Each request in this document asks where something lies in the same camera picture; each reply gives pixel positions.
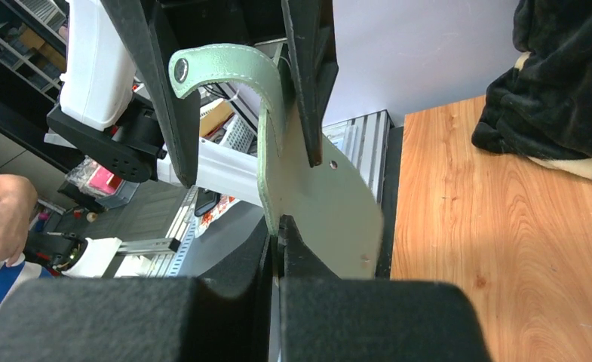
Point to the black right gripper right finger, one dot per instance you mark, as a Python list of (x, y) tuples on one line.
[(327, 318)]

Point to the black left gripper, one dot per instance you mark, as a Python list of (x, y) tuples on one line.
[(151, 30)]

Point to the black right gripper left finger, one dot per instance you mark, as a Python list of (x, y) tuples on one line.
[(221, 315)]

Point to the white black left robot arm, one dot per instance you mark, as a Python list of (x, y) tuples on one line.
[(130, 97)]

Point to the person's hand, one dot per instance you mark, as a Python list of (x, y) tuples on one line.
[(18, 197)]

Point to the black cream floral blanket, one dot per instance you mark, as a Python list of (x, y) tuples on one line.
[(541, 108)]

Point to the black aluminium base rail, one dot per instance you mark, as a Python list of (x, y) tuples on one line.
[(355, 150)]

